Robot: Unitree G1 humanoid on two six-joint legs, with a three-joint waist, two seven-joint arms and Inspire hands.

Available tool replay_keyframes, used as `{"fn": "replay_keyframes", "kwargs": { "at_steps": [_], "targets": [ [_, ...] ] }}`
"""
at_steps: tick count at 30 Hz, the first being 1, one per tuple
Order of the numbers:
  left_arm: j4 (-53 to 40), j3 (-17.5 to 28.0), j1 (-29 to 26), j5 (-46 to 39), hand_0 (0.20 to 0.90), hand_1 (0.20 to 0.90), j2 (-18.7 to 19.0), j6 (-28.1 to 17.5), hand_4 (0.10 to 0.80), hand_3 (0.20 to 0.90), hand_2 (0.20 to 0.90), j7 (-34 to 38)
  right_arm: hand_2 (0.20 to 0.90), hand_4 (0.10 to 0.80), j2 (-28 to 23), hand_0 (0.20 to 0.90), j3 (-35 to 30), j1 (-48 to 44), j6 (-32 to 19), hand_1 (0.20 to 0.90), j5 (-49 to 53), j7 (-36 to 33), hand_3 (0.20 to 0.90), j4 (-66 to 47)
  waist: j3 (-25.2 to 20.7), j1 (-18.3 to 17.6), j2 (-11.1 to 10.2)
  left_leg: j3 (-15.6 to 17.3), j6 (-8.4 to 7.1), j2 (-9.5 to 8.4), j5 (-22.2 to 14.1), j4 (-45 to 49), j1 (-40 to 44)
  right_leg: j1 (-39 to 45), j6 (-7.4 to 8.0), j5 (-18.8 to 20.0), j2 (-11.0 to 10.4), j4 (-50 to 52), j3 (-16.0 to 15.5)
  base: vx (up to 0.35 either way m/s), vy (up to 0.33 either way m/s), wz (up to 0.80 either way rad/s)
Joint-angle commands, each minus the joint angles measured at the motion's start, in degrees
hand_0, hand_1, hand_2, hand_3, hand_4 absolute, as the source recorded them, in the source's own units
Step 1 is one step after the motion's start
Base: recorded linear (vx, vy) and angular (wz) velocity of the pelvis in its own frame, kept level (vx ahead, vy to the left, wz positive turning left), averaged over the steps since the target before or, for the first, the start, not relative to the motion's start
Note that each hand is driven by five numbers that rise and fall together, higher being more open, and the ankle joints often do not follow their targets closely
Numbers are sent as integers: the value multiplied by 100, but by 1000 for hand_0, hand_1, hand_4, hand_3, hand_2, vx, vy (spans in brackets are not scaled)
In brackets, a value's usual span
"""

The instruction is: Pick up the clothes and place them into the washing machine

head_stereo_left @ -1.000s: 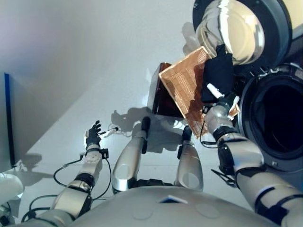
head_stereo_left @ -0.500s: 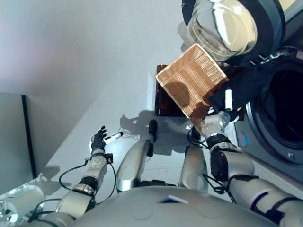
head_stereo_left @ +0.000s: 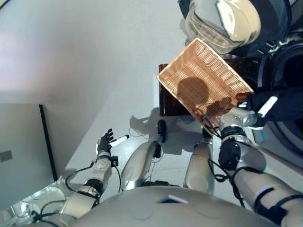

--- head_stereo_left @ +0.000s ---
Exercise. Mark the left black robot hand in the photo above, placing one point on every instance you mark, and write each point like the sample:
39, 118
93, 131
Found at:
104, 144

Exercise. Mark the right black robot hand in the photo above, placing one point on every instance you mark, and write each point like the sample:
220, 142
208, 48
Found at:
265, 111

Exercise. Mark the black garment with loop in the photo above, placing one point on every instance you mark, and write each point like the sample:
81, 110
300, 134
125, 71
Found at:
284, 106

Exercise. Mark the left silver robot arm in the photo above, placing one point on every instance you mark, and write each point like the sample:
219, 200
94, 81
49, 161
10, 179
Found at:
99, 170

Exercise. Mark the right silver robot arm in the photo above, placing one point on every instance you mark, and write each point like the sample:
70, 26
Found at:
246, 160

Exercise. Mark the grey front-load washing machine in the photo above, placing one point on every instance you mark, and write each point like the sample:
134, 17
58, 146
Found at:
284, 71

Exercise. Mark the left silver robot leg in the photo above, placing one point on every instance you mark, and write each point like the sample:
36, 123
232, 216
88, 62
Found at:
142, 163

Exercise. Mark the silver robot leg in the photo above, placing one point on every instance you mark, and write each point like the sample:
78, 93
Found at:
201, 165
142, 163

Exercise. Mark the rectangular wicker laundry basket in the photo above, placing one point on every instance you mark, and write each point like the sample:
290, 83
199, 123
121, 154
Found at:
203, 82

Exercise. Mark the brown wooden stool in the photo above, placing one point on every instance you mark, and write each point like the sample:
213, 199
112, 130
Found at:
168, 104

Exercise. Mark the white panel with black edge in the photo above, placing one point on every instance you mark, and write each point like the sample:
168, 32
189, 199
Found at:
23, 146

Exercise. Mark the right silver robot leg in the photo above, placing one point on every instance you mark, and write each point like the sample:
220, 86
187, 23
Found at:
201, 165

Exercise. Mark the silver robot torso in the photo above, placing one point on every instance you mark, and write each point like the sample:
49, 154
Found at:
170, 210

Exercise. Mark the white metal rack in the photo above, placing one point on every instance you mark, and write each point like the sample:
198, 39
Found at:
28, 203

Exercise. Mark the round glass washer door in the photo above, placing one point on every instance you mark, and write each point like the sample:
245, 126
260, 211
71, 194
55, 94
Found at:
222, 23

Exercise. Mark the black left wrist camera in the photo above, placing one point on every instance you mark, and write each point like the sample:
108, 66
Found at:
114, 161

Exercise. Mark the grey square wall plate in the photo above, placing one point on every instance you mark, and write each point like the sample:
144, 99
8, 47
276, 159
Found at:
6, 156

